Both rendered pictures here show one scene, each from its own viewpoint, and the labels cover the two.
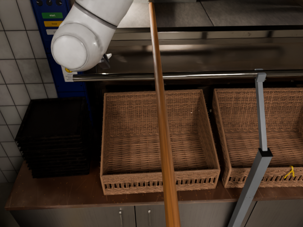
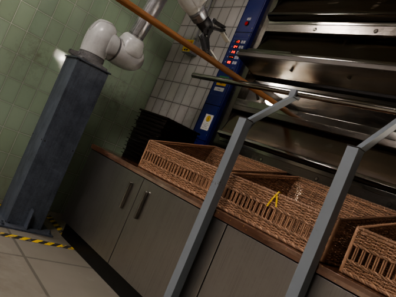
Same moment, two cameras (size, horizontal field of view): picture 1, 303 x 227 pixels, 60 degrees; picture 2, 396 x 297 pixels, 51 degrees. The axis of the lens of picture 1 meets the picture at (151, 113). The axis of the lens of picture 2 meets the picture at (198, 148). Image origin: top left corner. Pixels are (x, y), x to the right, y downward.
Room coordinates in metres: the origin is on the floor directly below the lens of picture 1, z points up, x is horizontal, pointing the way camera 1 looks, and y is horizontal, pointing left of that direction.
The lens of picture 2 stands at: (-0.48, -1.62, 0.72)
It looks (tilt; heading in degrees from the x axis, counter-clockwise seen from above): 2 degrees up; 51
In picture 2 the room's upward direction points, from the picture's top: 23 degrees clockwise
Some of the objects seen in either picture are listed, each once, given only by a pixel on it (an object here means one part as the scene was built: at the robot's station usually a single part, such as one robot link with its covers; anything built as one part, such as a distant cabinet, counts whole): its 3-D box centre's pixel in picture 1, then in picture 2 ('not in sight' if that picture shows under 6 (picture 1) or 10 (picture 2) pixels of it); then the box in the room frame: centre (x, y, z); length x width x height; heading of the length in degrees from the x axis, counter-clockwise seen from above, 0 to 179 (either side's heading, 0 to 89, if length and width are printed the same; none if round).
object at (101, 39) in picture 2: not in sight; (101, 39); (0.46, 0.77, 1.17); 0.18 x 0.16 x 0.22; 6
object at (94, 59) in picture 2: not in sight; (86, 58); (0.43, 0.77, 1.03); 0.22 x 0.18 x 0.06; 179
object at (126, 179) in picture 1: (156, 138); (211, 168); (0.95, -0.03, 0.72); 0.56 x 0.49 x 0.28; 94
